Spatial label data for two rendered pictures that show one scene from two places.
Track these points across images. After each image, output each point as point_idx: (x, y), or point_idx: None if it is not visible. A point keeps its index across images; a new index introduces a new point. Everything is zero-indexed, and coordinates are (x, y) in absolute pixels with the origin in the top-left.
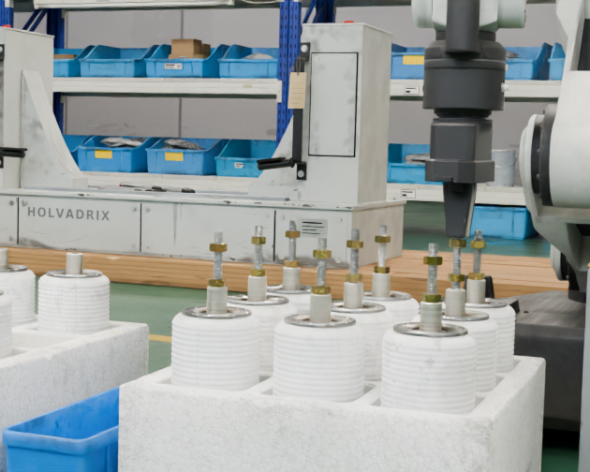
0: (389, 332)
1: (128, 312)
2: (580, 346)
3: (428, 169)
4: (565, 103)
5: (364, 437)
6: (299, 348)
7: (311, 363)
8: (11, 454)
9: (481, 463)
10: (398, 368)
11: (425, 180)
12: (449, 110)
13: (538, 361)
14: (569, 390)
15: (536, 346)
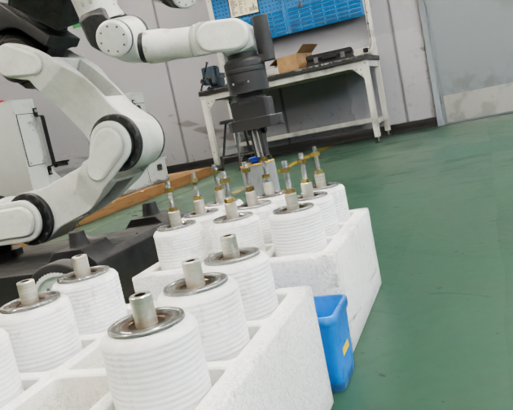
0: (326, 189)
1: None
2: (146, 242)
3: (274, 119)
4: (123, 111)
5: (361, 230)
6: (333, 204)
7: (335, 211)
8: (336, 329)
9: (370, 224)
10: (342, 201)
11: (272, 124)
12: (261, 91)
13: None
14: (149, 267)
15: (133, 250)
